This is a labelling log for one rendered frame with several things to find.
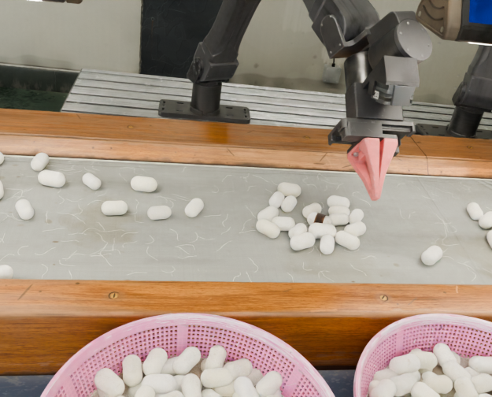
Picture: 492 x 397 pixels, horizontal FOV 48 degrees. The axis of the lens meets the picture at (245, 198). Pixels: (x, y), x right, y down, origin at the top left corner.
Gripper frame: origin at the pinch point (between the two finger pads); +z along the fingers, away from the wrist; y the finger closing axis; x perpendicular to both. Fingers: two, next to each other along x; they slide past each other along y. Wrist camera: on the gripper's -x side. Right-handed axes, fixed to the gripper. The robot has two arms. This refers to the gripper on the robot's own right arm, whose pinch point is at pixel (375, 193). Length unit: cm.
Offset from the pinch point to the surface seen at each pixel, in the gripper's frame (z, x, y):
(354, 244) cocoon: 6.2, 3.2, -2.1
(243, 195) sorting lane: -2.8, 12.6, -15.3
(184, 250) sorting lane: 7.3, 4.0, -24.6
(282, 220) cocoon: 2.5, 5.6, -11.2
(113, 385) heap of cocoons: 22.9, -9.8, -32.0
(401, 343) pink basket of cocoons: 19.2, -6.7, -1.4
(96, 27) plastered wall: -134, 175, -57
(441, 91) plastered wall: -116, 179, 124
